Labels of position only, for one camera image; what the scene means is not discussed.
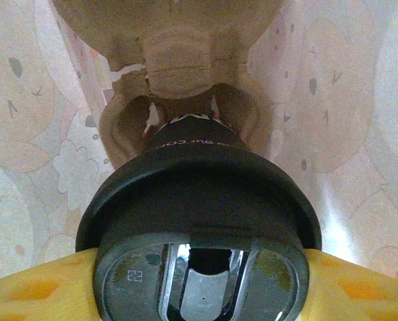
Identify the black plastic cup lid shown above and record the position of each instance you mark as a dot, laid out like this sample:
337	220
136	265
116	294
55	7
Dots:
198	194

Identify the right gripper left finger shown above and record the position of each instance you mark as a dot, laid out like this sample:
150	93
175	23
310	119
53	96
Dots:
34	294

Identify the black paper coffee cup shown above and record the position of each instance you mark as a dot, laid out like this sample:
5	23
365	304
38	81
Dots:
198	133

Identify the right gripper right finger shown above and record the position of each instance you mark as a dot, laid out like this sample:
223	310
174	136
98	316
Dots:
362	294

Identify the brown pulp cup carrier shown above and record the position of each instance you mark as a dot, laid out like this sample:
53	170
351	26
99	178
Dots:
178	50

